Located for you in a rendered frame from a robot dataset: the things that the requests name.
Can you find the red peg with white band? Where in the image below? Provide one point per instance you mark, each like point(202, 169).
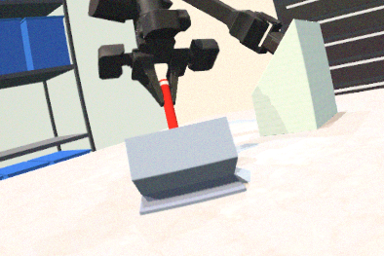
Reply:
point(168, 106)

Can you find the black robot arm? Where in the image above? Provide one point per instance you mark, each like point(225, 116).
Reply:
point(161, 23)

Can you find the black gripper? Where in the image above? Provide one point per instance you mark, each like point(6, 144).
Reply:
point(200, 56)

